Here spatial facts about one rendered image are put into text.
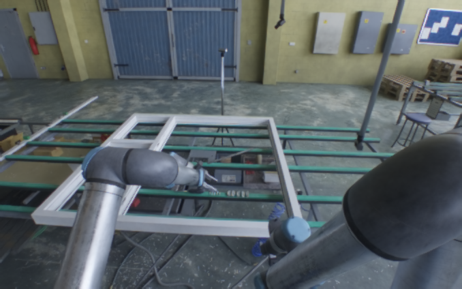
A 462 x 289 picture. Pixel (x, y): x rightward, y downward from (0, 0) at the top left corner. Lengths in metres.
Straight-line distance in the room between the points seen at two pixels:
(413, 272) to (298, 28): 7.32
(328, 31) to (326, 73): 1.24
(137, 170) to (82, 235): 0.21
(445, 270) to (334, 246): 0.17
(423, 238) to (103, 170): 0.71
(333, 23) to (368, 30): 1.02
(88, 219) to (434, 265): 0.74
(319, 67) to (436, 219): 7.68
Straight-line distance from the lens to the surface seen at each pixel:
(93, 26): 8.64
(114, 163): 0.75
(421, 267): 0.51
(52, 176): 2.55
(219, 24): 7.38
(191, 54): 7.58
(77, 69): 8.76
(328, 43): 7.69
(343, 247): 0.41
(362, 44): 8.04
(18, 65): 10.52
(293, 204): 1.43
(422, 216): 0.33
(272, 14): 7.07
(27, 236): 2.56
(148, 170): 0.73
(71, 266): 0.75
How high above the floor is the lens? 1.89
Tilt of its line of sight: 30 degrees down
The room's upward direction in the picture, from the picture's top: 1 degrees clockwise
